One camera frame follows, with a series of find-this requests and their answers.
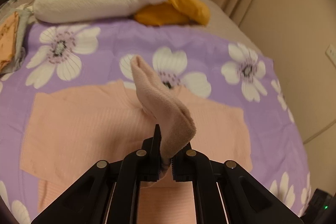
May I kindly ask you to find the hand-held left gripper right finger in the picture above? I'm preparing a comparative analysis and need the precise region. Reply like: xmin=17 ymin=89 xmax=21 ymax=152
xmin=171 ymin=143 xmax=303 ymax=224

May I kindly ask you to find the grey cloth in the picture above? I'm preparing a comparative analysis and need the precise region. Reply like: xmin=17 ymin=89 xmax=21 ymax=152
xmin=0 ymin=7 xmax=34 ymax=75

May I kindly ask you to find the white wall socket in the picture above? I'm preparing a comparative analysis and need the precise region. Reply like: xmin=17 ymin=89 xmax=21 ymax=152
xmin=325 ymin=44 xmax=336 ymax=67

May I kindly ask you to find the orange printed cloth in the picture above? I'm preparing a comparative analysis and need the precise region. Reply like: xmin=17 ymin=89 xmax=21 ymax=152
xmin=0 ymin=11 xmax=20 ymax=68

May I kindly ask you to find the purple floral blanket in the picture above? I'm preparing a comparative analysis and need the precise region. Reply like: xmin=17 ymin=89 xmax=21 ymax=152
xmin=0 ymin=22 xmax=313 ymax=224

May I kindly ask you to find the beige bed sheet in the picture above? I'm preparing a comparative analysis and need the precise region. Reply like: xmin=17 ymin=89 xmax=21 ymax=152
xmin=196 ymin=0 xmax=260 ymax=52

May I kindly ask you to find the pink knit sweater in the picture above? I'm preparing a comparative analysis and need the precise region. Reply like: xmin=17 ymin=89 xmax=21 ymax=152
xmin=20 ymin=55 xmax=254 ymax=224

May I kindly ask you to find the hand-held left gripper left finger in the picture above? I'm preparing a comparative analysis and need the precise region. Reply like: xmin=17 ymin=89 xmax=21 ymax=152
xmin=31 ymin=124 xmax=161 ymax=224

